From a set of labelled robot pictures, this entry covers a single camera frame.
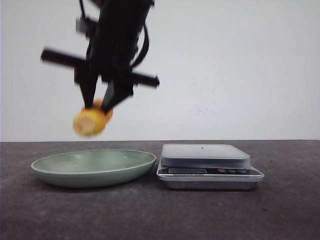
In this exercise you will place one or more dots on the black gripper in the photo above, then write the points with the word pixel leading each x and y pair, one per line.
pixel 116 46

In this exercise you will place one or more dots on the yellow corn cob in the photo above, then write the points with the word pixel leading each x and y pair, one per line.
pixel 91 121

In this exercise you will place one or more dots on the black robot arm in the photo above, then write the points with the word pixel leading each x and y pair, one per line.
pixel 122 8

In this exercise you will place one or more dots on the pale green plate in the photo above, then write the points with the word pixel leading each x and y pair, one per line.
pixel 93 168

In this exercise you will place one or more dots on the silver digital kitchen scale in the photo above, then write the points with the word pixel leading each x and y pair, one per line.
pixel 207 167

